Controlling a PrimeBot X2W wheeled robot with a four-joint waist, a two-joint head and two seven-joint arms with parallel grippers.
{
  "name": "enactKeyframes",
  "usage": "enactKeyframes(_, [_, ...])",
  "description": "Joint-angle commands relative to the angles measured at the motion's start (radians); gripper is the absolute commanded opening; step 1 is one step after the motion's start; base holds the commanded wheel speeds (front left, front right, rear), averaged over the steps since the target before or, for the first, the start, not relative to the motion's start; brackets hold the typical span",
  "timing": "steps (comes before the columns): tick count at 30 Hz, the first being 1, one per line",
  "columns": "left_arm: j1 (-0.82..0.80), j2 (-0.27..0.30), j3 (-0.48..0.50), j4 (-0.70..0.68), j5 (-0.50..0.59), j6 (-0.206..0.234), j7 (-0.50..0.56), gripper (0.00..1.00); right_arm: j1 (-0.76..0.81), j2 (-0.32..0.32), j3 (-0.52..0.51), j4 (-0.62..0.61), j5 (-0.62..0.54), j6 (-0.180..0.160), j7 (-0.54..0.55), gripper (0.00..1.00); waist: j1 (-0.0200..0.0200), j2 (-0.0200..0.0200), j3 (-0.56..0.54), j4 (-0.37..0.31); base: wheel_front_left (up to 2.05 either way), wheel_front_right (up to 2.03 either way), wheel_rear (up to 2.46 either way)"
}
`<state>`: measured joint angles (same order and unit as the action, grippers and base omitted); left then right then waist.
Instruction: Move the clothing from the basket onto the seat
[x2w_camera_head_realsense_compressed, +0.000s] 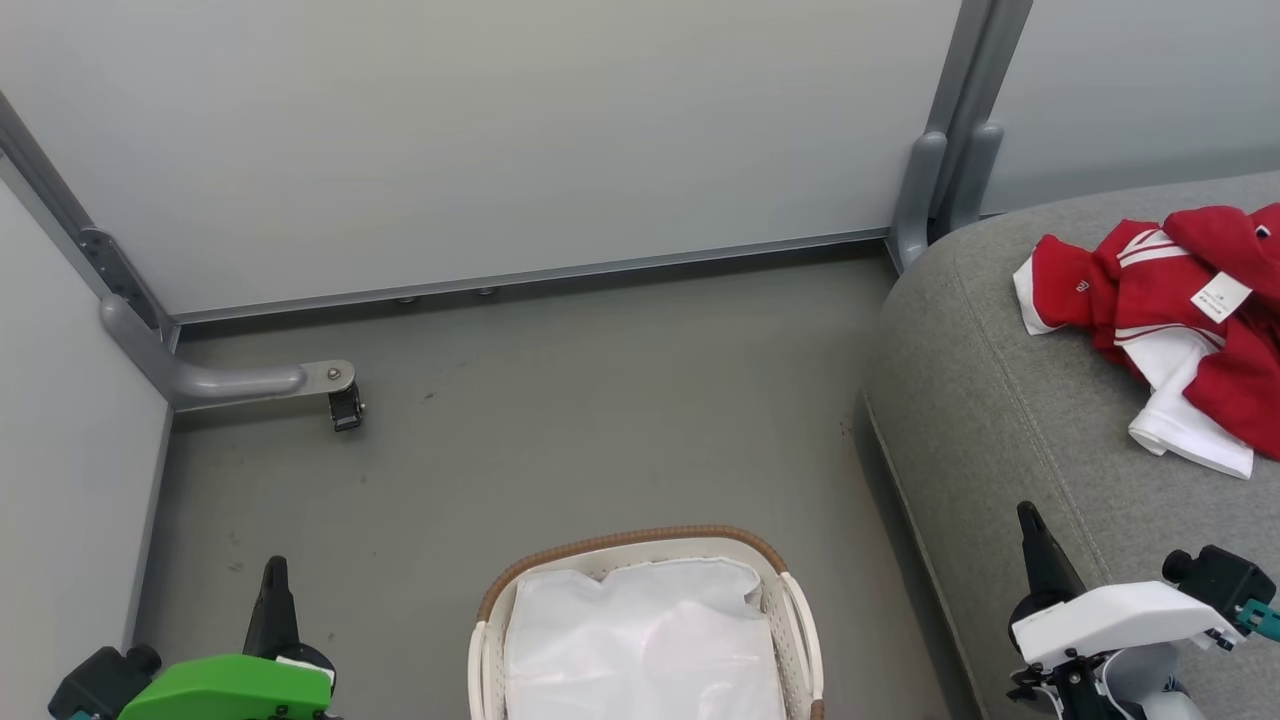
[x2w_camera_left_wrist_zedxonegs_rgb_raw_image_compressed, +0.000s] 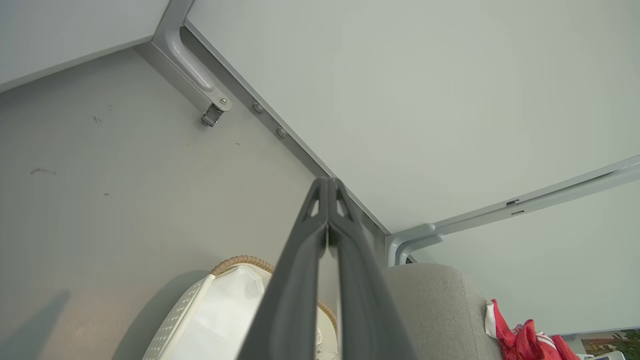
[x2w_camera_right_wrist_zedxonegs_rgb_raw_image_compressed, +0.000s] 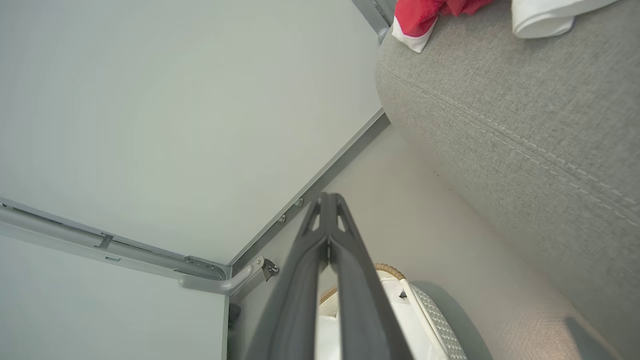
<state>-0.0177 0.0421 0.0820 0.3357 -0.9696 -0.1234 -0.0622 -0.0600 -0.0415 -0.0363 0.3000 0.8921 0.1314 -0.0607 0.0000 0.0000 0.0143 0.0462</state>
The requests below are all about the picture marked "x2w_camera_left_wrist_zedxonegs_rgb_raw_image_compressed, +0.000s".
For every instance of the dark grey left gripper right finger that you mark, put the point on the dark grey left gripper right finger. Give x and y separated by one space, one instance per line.
362 290

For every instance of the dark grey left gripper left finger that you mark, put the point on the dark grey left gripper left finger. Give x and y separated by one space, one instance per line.
292 280

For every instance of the red cloth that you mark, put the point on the red cloth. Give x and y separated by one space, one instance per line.
520 342

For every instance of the grey fabric sofa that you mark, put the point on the grey fabric sofa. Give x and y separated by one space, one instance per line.
440 310

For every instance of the grey double partition foot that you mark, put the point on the grey double partition foot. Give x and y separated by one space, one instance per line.
407 242

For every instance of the white basket liner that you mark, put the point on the white basket liner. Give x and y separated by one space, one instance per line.
225 315

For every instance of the white wicker-rimmed laundry basket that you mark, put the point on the white wicker-rimmed laundry basket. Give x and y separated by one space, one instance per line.
182 320

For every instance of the grey partition levelling bolt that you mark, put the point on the grey partition levelling bolt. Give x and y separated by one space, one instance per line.
257 107
281 132

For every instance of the black metal caster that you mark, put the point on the black metal caster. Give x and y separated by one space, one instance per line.
212 116

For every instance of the grey partition foot with caster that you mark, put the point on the grey partition foot with caster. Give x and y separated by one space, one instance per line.
187 60

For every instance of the green plant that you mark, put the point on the green plant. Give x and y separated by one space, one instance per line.
629 342

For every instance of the aluminium partition bottom rail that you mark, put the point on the aluminium partition bottom rail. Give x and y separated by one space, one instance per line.
280 115

